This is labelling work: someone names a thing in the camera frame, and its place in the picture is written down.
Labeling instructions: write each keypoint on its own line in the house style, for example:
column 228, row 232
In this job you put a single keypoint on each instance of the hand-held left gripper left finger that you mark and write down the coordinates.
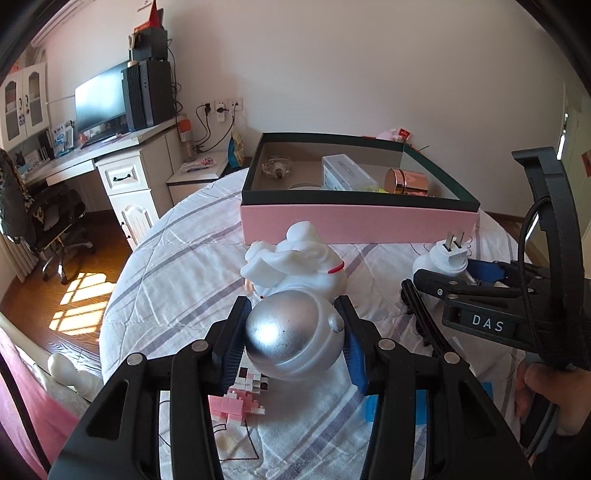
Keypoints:
column 233, row 364

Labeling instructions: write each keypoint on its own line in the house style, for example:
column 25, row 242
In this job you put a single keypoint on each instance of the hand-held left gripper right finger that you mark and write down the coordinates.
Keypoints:
column 355, row 369

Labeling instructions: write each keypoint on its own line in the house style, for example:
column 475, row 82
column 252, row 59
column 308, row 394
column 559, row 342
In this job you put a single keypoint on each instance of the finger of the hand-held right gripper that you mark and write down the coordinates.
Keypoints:
column 485, row 269
column 443, row 285

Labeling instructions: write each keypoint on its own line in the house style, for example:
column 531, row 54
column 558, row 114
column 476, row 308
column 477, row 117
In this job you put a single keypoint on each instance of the white plug night light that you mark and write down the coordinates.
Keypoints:
column 438, row 261

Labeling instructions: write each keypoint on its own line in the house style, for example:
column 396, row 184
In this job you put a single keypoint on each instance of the pink white brick toy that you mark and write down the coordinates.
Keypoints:
column 235, row 404

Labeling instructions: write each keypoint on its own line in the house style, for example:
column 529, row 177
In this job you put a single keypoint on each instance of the silver helmet astronaut figurine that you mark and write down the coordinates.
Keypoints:
column 286, row 332

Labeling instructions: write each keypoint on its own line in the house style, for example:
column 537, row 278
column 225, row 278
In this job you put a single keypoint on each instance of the blue pen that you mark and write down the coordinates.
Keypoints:
column 422, row 408

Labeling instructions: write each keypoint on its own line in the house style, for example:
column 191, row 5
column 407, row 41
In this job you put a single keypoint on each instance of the pink cardboard box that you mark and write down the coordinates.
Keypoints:
column 351, row 226

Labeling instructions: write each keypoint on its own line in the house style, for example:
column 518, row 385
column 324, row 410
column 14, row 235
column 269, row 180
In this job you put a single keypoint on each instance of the rose gold capped bottle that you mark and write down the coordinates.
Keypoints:
column 408, row 181

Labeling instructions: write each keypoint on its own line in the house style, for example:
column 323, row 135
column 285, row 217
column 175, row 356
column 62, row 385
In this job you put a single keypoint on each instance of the clear plastic storage case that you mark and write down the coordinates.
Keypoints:
column 346, row 173

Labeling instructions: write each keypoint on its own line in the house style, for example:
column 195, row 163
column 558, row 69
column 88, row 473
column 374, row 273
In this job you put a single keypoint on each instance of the small clear glass bottle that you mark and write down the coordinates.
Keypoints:
column 277, row 167

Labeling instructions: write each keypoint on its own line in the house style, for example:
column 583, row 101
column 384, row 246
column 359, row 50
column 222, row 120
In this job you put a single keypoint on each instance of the person's right hand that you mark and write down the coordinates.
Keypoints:
column 572, row 401

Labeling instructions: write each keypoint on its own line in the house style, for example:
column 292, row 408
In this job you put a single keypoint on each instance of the glass door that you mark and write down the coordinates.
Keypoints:
column 577, row 138

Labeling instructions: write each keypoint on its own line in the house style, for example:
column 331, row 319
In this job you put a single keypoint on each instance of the white bed footboard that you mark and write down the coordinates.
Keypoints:
column 69, row 371

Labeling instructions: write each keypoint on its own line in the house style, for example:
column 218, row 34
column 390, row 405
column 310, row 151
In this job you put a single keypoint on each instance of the white nightstand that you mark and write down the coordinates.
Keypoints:
column 203, row 182

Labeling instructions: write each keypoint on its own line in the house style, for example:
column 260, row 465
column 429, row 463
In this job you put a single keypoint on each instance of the pink wipes pack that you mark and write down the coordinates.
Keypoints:
column 201, row 163

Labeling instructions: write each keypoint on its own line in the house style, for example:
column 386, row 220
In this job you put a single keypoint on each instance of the white desk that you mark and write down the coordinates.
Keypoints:
column 134, row 184

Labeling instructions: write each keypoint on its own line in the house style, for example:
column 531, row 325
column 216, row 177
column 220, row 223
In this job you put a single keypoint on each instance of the blue snack bag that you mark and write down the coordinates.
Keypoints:
column 236, row 150

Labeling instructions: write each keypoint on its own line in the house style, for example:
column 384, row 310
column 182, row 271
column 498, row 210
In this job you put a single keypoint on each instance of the pink blanket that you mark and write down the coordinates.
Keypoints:
column 27, row 429

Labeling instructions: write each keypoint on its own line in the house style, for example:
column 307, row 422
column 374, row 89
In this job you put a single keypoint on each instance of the orange capped water bottle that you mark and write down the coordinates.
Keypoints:
column 187, row 138

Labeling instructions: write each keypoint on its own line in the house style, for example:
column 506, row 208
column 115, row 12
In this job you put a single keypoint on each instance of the black office chair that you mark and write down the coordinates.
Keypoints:
column 55, row 207

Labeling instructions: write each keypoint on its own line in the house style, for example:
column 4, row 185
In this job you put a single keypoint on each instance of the beige curtain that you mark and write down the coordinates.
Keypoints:
column 16, row 258

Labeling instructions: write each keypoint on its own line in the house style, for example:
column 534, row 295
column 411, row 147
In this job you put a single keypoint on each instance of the black keyboard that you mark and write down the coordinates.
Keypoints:
column 104, row 137

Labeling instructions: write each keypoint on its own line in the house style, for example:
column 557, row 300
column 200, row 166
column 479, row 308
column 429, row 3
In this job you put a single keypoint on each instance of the patterned jacket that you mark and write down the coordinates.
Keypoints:
column 14, row 194

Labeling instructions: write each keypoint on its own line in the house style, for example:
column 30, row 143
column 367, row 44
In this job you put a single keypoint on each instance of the black computer tower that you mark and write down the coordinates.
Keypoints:
column 150, row 94

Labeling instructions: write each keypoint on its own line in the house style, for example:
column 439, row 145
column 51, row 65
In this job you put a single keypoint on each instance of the blue tissue pack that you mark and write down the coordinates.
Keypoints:
column 62, row 138

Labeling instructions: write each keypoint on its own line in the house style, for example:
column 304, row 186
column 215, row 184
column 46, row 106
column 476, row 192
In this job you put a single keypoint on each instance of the black computer monitor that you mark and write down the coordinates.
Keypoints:
column 99, row 101

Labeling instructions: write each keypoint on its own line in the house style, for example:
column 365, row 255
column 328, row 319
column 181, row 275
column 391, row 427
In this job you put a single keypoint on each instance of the black speaker box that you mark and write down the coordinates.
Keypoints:
column 150, row 44

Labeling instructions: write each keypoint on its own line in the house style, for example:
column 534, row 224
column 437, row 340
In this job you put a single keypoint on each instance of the white glass door cabinet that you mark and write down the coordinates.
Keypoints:
column 23, row 104

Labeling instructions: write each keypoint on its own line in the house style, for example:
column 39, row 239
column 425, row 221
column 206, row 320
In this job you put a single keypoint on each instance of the red white paper bag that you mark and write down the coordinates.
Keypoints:
column 150, row 16

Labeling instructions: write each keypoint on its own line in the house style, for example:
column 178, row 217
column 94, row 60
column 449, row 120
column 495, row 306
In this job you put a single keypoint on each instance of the white wall socket strip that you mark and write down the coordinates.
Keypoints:
column 226, row 107

